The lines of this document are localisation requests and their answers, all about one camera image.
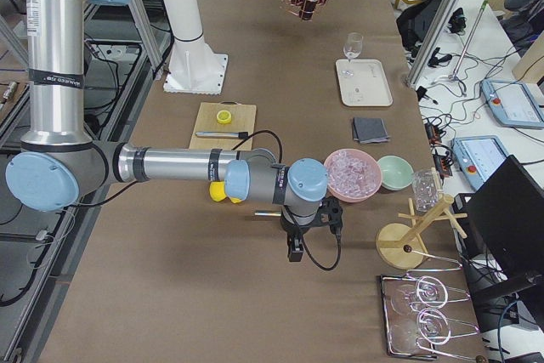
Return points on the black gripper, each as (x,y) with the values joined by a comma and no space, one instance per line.
(291,229)

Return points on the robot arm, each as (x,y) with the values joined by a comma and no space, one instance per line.
(60,162)

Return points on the steel ice scoop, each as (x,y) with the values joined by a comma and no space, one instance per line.
(267,213)

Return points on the pink bowl with ice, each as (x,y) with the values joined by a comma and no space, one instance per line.
(353,175)

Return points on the yellow lemon upper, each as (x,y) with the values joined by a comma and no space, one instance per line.
(217,191)

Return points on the wooden cup stand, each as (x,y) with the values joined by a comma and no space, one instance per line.
(401,246)

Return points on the steel muddler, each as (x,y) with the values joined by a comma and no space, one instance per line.
(222,135)

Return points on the green bowl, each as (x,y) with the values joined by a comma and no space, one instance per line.
(397,173)

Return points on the grey folded cloth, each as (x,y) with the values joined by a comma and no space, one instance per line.
(369,130)

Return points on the wooden cutting board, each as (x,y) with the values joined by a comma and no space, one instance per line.
(242,120)

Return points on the glass jar mug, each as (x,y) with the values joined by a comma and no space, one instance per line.
(427,188)

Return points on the hanging wine glass upper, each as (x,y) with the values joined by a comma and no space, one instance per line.
(416,294)

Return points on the hanging wine glass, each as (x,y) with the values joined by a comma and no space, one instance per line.
(426,328)
(416,294)

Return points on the hanging wine glass lower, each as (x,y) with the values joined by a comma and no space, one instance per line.
(426,328)

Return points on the lemon half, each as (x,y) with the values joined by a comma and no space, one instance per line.
(224,117)

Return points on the white rabbit tray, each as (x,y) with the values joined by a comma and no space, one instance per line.
(363,83)

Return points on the blue teach pendant near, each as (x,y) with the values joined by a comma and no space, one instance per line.
(478,157)

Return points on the blue teach pendant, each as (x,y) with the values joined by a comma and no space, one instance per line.
(478,157)
(512,104)

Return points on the black monitor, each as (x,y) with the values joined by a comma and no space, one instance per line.
(507,211)

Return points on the black bag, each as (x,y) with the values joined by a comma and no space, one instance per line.
(414,22)

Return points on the blue teach pendant far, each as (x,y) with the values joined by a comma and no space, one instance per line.
(512,104)

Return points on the black glass rack frame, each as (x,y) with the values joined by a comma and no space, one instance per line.
(387,284)

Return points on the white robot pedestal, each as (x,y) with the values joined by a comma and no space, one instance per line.
(193,66)

